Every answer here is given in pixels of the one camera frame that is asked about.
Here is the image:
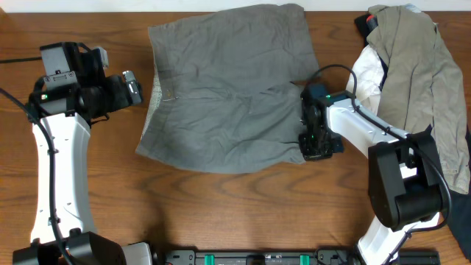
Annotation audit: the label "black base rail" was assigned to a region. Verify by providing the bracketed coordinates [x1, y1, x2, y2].
[163, 249, 442, 265]

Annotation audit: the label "white garment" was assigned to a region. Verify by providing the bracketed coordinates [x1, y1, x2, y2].
[345, 43, 442, 225]

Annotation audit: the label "olive khaki garment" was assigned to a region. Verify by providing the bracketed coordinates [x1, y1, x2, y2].
[366, 5, 470, 194]

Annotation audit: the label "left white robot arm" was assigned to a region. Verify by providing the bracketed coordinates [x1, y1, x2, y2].
[13, 69, 153, 264]

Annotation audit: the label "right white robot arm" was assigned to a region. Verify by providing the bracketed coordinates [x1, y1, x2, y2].
[299, 85, 451, 264]

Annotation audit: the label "dark navy garment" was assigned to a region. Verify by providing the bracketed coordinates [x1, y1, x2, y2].
[354, 13, 470, 261]

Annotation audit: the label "grey shorts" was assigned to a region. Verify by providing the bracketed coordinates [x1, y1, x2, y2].
[136, 4, 319, 174]

